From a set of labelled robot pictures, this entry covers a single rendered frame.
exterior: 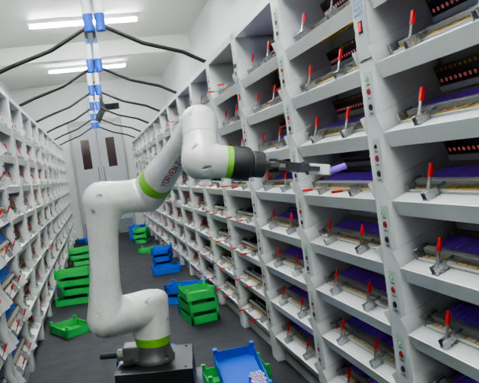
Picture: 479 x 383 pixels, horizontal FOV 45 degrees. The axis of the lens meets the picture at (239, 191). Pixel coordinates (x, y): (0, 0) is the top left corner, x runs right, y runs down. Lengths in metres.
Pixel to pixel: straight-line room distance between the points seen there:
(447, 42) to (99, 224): 1.17
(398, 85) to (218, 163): 0.53
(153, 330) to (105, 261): 0.32
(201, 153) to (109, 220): 0.48
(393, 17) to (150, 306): 1.21
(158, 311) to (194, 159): 0.69
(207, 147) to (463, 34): 0.70
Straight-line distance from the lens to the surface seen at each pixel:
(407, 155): 1.67
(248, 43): 3.03
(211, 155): 1.59
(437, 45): 1.41
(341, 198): 1.96
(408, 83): 1.69
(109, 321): 2.01
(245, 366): 2.88
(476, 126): 1.32
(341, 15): 1.84
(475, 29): 1.30
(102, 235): 1.94
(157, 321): 2.09
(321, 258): 2.34
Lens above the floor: 1.05
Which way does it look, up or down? 3 degrees down
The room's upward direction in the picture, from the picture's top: 8 degrees counter-clockwise
